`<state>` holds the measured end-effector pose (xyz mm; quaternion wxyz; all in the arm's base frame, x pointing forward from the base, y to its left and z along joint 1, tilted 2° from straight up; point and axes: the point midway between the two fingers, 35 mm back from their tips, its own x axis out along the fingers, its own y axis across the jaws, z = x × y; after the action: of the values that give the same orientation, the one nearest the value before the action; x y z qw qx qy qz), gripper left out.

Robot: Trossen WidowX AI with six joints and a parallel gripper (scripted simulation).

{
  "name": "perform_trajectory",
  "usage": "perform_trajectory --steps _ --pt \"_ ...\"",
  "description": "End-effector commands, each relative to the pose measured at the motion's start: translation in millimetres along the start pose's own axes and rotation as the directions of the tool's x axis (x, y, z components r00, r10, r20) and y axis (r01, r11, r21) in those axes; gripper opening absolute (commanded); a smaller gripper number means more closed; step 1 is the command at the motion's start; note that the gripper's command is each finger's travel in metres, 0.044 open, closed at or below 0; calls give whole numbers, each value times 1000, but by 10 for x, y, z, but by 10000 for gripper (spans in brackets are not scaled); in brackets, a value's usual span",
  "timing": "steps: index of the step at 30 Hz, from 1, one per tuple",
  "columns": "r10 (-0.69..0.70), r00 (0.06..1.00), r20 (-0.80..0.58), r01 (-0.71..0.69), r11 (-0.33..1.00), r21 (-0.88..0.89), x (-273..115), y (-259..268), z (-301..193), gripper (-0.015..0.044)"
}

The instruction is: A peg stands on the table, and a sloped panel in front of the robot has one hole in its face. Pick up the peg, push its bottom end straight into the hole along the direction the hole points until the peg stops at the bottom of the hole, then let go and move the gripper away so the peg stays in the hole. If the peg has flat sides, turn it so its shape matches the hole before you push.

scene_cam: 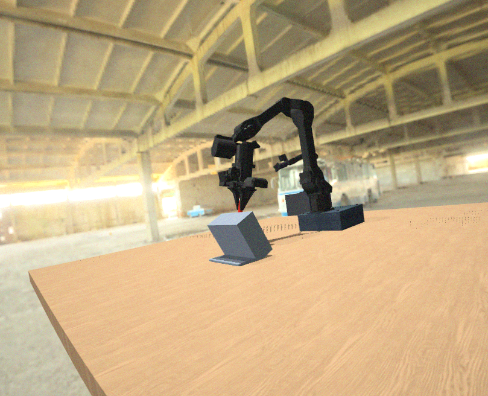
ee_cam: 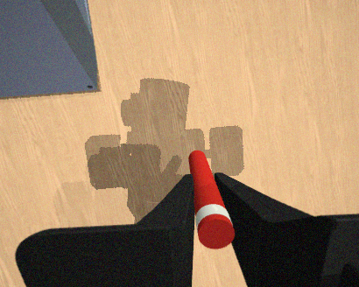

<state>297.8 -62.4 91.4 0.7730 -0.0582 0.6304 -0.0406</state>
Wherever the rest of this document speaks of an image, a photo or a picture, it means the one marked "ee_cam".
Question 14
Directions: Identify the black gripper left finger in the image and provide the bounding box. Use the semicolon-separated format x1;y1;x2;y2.
15;174;195;287

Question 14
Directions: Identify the red peg with white band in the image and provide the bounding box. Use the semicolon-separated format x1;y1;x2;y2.
188;150;235;249

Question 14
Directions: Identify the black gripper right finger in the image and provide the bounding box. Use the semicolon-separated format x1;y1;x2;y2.
215;172;359;287

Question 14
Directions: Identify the grey sloped panel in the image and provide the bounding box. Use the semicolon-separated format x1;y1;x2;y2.
0;0;97;97

